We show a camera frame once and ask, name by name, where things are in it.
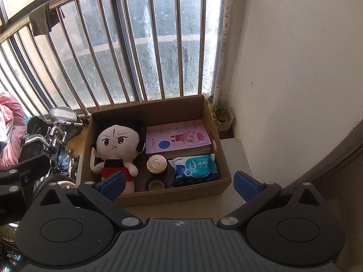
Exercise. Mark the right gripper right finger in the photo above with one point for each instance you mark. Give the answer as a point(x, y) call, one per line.
point(257, 197)

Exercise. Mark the black wheelchair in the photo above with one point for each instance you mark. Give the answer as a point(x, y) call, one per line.
point(45, 138)

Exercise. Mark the brown cardboard box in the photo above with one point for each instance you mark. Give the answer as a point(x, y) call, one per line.
point(150, 113)

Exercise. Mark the metal window railing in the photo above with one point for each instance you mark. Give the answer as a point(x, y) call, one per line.
point(106, 53)

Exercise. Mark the pink notebook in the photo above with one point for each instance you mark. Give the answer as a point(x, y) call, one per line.
point(176, 136)

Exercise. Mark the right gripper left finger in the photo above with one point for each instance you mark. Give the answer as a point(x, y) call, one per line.
point(100, 197)

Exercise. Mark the plush doll black hair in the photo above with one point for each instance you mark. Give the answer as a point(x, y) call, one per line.
point(115, 149)

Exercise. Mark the grey cloth on railing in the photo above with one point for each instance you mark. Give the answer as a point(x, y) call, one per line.
point(43, 19)

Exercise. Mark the woven plant pot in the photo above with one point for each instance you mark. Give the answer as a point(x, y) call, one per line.
point(222, 117)

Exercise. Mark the small tape roll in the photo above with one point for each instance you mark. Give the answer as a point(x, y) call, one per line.
point(154, 185)

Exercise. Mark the wet wipes pack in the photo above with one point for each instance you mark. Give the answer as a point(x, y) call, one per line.
point(194, 170)

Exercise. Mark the pink jacket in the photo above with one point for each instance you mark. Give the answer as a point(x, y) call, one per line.
point(13, 129)

